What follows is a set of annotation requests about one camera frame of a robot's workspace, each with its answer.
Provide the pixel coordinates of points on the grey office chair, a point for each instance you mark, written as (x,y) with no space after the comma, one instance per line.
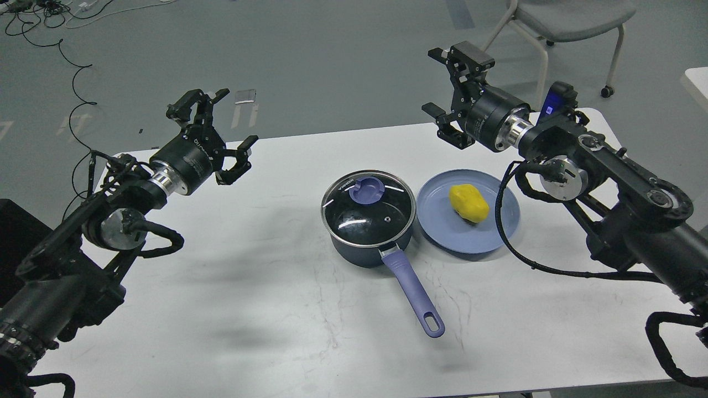
(545,23)

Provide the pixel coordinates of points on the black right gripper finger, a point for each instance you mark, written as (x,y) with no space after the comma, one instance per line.
(446,131)
(467,66)

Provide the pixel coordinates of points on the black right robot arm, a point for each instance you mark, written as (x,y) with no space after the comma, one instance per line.
(635,222)

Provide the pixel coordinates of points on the silver floor socket plate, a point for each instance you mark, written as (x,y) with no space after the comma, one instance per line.
(245,96)

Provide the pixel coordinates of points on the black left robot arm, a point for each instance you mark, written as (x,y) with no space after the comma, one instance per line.
(72,278)

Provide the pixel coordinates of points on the yellow potato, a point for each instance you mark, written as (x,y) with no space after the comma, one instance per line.
(468,202)

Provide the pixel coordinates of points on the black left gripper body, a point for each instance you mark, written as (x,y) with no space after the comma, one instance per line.
(194,154)

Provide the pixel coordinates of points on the blue round plate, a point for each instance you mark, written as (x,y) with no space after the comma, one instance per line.
(445,227)

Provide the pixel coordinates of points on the dark blue saucepan purple handle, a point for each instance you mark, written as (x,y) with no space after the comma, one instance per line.
(393,256)

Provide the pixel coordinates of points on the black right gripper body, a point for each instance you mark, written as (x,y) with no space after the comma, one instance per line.
(483,112)

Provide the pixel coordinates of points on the glass lid with purple knob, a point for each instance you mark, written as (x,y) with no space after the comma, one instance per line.
(368,208)

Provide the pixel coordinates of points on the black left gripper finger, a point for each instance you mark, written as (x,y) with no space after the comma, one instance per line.
(242,164)
(195,108)

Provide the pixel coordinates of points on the white table at right edge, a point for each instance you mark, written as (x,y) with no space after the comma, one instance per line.
(694,81)

